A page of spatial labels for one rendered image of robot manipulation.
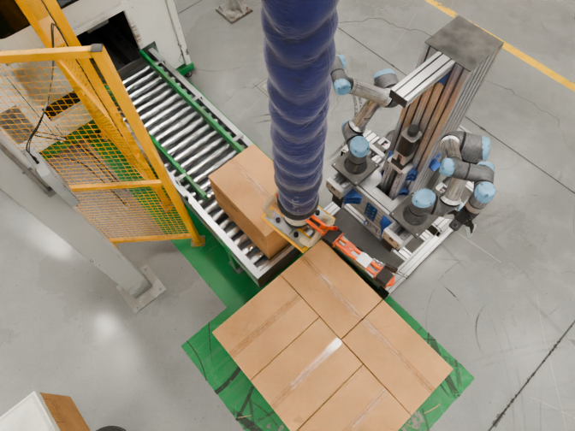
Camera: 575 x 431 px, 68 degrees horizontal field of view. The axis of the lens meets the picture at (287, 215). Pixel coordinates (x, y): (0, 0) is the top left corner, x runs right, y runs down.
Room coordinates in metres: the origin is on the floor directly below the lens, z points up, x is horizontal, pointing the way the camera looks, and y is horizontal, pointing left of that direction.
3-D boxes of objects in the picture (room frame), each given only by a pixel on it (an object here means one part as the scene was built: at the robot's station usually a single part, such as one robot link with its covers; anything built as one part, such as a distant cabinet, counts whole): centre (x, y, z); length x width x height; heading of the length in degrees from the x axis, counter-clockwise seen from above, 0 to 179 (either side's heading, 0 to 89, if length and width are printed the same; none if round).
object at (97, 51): (1.46, 1.15, 1.05); 0.87 x 0.10 x 2.10; 92
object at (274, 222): (1.04, 0.01, 1.14); 0.34 x 0.10 x 0.05; 46
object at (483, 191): (0.84, -0.81, 1.82); 0.09 x 0.08 x 0.11; 161
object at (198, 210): (1.84, 0.96, 0.50); 2.31 x 0.05 x 0.19; 40
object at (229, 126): (2.25, 0.45, 0.50); 2.31 x 0.05 x 0.19; 40
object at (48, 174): (1.14, 1.14, 1.62); 0.20 x 0.05 x 0.30; 40
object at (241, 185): (1.43, 0.18, 0.75); 0.60 x 0.40 x 0.40; 40
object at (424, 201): (1.14, -0.78, 1.20); 0.13 x 0.12 x 0.14; 71
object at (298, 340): (0.44, -0.24, 0.34); 1.20 x 1.00 x 0.40; 40
